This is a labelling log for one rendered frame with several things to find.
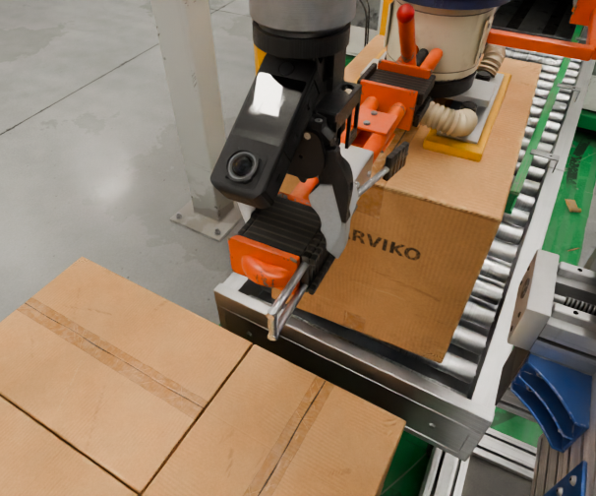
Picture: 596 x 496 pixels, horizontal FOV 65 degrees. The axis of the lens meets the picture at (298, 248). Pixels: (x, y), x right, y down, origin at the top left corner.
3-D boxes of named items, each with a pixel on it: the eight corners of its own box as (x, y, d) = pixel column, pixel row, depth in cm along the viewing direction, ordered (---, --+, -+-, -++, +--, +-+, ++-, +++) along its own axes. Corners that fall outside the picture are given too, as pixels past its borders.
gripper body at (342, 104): (359, 144, 44) (375, 8, 36) (323, 195, 39) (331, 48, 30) (286, 126, 47) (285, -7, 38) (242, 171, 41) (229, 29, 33)
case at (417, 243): (360, 164, 148) (376, 33, 119) (490, 200, 136) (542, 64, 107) (270, 298, 109) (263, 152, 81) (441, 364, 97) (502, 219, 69)
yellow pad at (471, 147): (462, 73, 104) (468, 50, 101) (509, 82, 101) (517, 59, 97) (421, 149, 82) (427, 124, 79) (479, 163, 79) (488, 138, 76)
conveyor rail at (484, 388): (576, 69, 253) (592, 33, 240) (587, 71, 252) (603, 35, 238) (448, 440, 112) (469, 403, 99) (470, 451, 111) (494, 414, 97)
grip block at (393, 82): (370, 93, 76) (375, 57, 72) (430, 106, 73) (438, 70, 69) (351, 117, 70) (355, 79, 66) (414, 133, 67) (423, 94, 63)
